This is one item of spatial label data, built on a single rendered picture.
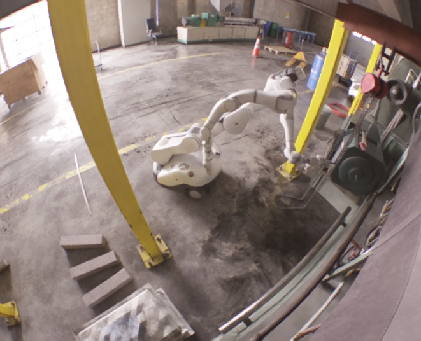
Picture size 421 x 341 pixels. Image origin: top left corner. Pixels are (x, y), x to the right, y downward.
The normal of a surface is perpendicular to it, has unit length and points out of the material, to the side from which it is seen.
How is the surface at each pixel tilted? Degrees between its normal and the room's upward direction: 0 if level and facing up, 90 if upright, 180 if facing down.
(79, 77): 90
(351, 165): 88
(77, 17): 90
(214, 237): 0
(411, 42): 90
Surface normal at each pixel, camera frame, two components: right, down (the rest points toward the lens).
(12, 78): 0.48, 0.47
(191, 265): 0.05, -0.67
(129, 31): 0.57, 0.63
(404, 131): -0.82, 0.40
